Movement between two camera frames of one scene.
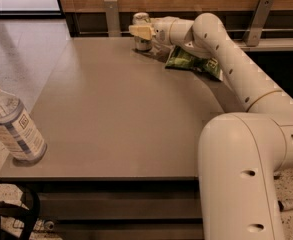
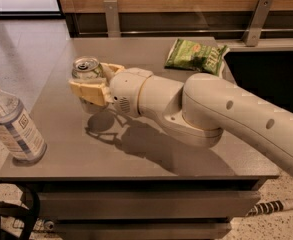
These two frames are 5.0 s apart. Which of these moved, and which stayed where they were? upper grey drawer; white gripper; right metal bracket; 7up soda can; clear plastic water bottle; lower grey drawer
Moved: white gripper; 7up soda can
Stayed: clear plastic water bottle; upper grey drawer; right metal bracket; lower grey drawer
